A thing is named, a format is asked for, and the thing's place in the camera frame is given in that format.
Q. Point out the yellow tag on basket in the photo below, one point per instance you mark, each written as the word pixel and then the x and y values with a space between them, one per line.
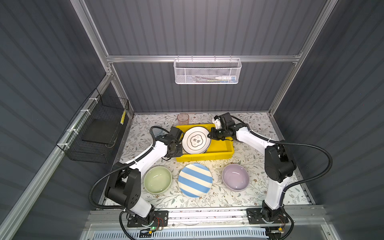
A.
pixel 123 117

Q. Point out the light green bowl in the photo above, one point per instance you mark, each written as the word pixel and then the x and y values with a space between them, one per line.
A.
pixel 157 180

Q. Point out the white tube in basket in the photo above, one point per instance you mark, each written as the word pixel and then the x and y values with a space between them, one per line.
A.
pixel 227 78

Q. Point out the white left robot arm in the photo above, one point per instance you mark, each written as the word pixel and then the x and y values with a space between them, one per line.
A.
pixel 124 186

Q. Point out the black wire basket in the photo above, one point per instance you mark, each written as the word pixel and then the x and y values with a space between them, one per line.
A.
pixel 95 132

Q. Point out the frosted blue plastic cup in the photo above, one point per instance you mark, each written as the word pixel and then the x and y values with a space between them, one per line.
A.
pixel 158 132

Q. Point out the white wire mesh basket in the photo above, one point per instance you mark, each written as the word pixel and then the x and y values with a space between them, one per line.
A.
pixel 203 70

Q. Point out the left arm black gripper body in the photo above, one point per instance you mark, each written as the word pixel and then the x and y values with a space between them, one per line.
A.
pixel 178 151

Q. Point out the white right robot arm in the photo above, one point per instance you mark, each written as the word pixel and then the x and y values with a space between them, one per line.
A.
pixel 278 166

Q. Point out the white plate black clover pattern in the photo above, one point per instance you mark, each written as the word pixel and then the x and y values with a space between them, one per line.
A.
pixel 196 141

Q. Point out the pink plastic cup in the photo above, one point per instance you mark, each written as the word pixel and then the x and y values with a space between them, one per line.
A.
pixel 183 119

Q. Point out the blue white striped plate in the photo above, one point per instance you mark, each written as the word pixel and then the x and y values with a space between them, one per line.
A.
pixel 195 180

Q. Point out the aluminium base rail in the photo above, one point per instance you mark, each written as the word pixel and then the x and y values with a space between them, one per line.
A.
pixel 307 222

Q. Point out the yellow plastic bin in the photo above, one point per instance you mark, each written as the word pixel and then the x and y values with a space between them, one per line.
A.
pixel 218 150

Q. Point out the floral patterned table mat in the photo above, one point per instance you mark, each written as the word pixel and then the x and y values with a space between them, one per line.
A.
pixel 219 195

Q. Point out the lavender bowl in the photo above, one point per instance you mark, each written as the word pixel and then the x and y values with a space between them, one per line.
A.
pixel 235 177

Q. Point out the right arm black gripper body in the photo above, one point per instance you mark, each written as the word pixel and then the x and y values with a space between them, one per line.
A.
pixel 218 134

